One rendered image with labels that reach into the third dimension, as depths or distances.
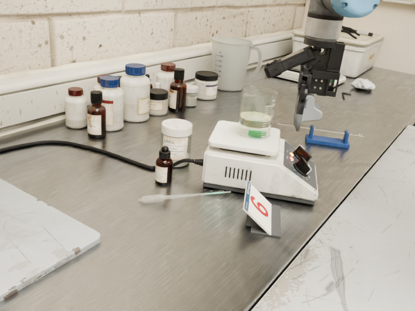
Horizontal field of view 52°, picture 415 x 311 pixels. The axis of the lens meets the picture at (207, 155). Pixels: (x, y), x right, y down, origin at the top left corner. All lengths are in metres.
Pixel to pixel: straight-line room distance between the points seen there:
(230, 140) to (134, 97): 0.35
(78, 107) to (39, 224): 0.39
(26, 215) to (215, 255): 0.28
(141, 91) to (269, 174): 0.42
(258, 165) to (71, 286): 0.35
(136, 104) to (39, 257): 0.53
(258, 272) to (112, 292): 0.19
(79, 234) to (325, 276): 0.33
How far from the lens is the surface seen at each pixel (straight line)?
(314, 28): 0.95
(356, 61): 1.80
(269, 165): 0.72
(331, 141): 1.04
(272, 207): 0.72
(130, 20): 1.21
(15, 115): 0.98
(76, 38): 1.10
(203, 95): 1.25
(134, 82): 1.01
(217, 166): 0.73
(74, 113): 0.98
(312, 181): 0.77
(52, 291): 0.55
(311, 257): 0.63
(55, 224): 0.64
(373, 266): 0.65
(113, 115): 0.97
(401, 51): 2.12
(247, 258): 0.60
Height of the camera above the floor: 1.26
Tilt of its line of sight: 24 degrees down
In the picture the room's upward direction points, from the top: 6 degrees clockwise
